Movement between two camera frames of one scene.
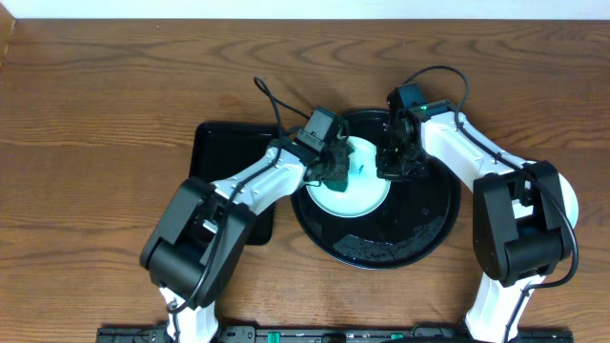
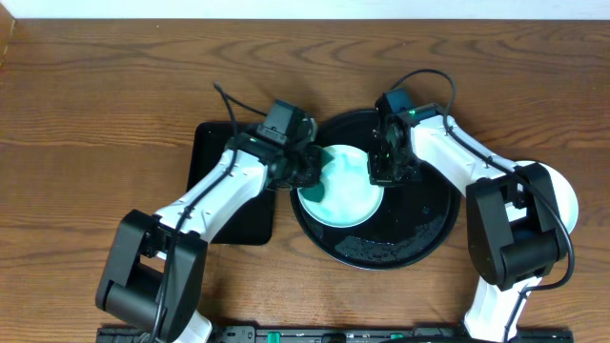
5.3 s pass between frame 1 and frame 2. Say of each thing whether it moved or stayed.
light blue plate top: moved
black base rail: stayed
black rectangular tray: stayed
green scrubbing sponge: moved
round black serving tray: stayed
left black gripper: moved
